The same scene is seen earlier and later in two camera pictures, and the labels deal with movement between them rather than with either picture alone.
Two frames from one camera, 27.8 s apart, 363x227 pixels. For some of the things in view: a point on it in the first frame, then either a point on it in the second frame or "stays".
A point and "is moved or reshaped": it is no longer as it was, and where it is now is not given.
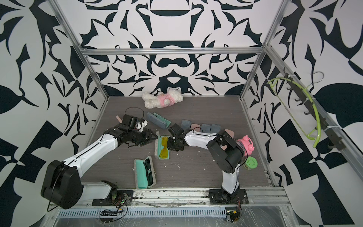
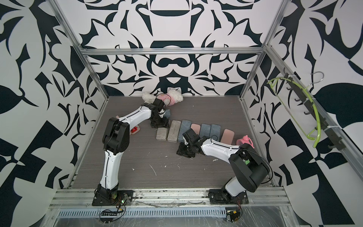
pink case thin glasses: [196, 127] stays
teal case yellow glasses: [161, 151] is moved or reshaped
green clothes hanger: [271, 83] stays
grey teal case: [159, 119] is moved or reshaped
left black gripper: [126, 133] → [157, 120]
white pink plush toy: [159, 100] stays
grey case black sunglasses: [215, 128] stays
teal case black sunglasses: [144, 173] → [162, 134]
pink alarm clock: [247, 142] stays
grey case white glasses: [185, 124] stays
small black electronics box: [234, 213] stays
